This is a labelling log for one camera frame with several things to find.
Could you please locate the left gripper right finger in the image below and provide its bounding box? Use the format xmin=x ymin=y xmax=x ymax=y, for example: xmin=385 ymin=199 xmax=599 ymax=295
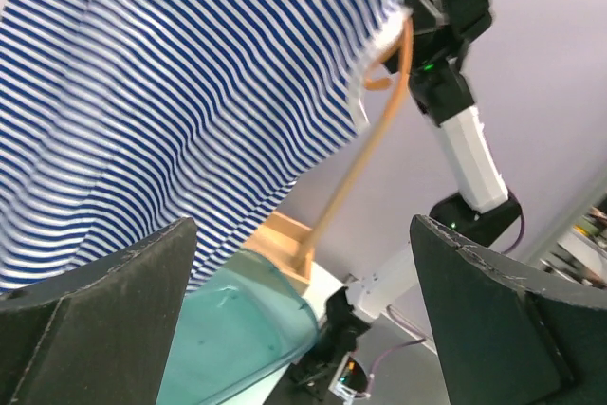
xmin=410 ymin=215 xmax=606 ymax=404

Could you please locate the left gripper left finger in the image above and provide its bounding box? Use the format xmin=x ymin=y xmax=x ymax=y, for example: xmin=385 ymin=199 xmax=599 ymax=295
xmin=1 ymin=218 xmax=196 ymax=404

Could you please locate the orange hanger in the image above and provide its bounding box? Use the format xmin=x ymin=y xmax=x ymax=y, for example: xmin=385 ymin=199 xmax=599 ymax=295
xmin=298 ymin=7 xmax=414 ymax=255

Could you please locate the blue white striped tank top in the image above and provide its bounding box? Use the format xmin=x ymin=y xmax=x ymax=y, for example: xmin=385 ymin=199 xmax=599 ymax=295
xmin=1 ymin=0 xmax=409 ymax=293

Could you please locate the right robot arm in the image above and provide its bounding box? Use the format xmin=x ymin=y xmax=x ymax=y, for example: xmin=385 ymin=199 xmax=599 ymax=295
xmin=308 ymin=0 xmax=524 ymax=247

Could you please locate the teal plastic tub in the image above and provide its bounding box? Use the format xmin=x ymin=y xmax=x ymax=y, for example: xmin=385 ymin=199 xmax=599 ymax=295
xmin=156 ymin=250 xmax=319 ymax=405

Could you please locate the wooden clothes rack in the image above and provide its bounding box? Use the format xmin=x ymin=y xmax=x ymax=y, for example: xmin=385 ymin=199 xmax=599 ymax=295
xmin=243 ymin=211 xmax=314 ymax=296

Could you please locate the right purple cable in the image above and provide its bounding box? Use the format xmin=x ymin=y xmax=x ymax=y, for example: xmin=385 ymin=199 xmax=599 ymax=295
xmin=367 ymin=214 xmax=525 ymax=377

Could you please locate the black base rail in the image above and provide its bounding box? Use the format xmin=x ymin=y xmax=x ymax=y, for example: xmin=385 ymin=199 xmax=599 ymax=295
xmin=287 ymin=329 xmax=369 ymax=404

